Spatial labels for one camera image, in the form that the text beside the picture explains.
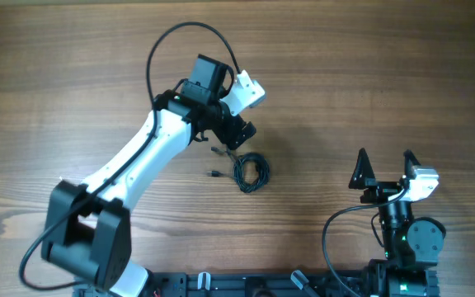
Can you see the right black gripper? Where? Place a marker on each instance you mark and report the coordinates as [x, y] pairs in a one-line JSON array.
[[384, 189]]

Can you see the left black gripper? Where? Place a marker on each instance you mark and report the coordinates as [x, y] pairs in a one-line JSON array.
[[234, 129]]

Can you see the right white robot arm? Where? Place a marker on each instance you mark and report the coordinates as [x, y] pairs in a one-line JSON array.
[[412, 245]]

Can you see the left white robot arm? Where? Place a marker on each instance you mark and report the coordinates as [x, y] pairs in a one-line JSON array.
[[88, 225]]

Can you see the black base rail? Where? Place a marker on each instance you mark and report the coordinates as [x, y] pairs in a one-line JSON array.
[[182, 285]]

